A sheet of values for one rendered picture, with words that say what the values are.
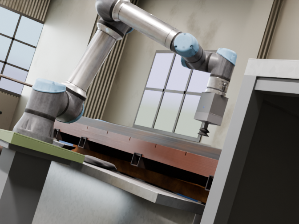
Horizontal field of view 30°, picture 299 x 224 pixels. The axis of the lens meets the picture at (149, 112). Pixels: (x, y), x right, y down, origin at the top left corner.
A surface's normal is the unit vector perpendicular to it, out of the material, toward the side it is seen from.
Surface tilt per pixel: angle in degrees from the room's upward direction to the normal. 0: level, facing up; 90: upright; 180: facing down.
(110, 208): 90
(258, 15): 90
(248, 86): 90
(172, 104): 90
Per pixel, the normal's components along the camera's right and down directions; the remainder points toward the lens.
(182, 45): -0.34, -0.24
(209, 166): -0.78, -0.29
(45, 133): 0.74, -0.18
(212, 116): 0.47, 0.07
